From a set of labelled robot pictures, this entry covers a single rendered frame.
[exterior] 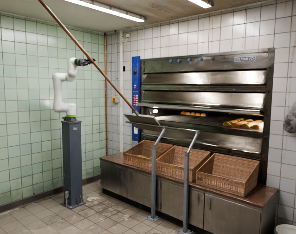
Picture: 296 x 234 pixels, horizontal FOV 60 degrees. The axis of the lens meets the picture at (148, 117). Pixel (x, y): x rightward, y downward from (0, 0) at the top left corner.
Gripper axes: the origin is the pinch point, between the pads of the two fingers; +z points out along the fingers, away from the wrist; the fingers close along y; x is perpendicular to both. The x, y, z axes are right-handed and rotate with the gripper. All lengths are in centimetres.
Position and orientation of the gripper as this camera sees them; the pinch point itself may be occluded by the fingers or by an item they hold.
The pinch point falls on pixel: (92, 61)
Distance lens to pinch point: 291.2
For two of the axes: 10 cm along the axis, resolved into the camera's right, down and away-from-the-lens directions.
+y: -4.3, 8.1, -4.0
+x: -4.7, -5.8, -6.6
